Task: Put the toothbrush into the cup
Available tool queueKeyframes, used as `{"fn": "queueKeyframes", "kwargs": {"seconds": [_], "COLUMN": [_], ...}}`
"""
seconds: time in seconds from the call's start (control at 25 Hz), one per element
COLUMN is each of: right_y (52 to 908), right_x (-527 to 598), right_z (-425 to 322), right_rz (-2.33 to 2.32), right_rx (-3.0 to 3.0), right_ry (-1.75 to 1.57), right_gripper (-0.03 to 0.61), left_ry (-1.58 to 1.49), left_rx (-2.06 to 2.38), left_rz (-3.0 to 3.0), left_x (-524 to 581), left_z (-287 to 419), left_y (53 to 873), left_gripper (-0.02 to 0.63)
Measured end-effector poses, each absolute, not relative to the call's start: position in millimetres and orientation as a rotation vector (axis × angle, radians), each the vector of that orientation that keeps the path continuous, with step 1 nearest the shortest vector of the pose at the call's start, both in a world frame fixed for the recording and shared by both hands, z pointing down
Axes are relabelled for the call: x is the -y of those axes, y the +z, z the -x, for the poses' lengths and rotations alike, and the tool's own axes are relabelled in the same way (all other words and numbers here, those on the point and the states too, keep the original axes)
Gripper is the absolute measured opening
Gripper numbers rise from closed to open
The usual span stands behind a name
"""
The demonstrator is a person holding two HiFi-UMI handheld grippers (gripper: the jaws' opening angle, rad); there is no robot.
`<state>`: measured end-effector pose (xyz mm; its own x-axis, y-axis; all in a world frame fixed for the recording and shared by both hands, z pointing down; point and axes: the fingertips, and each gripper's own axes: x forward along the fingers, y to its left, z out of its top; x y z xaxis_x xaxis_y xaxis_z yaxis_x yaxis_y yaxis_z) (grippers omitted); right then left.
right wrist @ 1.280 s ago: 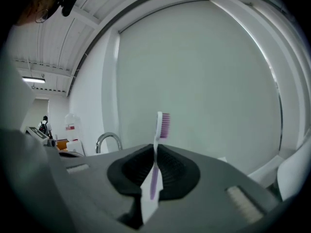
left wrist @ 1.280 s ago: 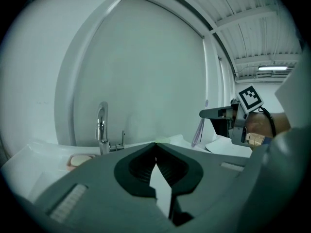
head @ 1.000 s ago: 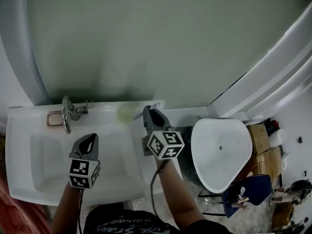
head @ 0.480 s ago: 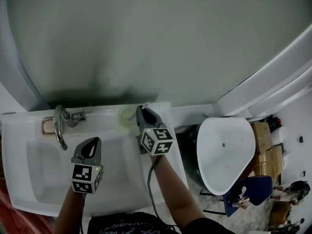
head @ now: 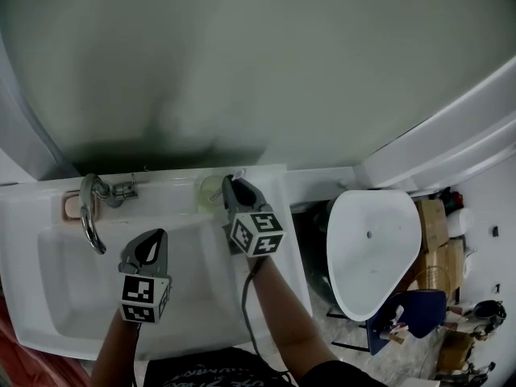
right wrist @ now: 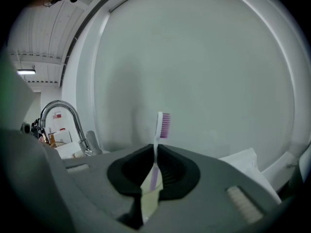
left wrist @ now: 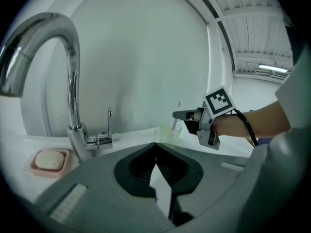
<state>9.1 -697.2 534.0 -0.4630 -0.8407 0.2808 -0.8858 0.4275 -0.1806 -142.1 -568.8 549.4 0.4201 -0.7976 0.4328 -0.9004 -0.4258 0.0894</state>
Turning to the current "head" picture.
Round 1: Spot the blue chair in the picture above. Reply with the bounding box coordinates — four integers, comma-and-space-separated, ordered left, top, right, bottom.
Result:
366, 289, 448, 356

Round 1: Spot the chrome faucet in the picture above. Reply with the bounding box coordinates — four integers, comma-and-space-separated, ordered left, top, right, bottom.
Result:
79, 172, 140, 256

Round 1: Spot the large cardboard box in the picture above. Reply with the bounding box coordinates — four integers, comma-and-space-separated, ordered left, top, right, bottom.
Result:
414, 237, 466, 294

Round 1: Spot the person's right forearm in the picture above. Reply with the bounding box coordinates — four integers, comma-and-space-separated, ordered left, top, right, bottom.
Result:
244, 253, 340, 383

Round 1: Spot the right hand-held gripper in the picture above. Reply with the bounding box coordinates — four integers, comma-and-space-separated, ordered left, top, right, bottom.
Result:
221, 174, 285, 259

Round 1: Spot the pink soap dish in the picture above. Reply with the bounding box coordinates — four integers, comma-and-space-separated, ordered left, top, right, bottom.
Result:
61, 190, 101, 223

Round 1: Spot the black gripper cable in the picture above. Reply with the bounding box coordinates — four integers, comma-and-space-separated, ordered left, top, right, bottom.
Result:
240, 255, 292, 381

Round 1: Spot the person's black printed shirt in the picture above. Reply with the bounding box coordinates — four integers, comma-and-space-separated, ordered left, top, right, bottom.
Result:
142, 346, 390, 387

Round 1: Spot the red cloth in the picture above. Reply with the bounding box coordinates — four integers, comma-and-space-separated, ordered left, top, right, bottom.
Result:
0, 282, 94, 387

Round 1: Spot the small cardboard box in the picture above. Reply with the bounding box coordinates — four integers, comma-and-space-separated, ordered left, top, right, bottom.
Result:
414, 198, 450, 254

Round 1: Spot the translucent green cup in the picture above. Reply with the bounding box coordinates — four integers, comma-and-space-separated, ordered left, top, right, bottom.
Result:
195, 174, 224, 214

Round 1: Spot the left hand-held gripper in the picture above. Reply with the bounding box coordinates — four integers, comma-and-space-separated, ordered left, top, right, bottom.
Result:
117, 227, 173, 326

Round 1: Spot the dark round bin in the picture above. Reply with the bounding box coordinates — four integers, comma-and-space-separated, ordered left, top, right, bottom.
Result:
305, 198, 344, 314

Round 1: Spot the white paper roll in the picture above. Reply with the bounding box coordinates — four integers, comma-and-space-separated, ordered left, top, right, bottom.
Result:
446, 206, 477, 239

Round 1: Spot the person's left forearm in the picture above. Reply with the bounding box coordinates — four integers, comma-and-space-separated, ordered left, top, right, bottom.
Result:
89, 307, 141, 387

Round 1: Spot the white ceramic sink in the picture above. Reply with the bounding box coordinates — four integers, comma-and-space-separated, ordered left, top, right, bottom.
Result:
0, 162, 314, 363

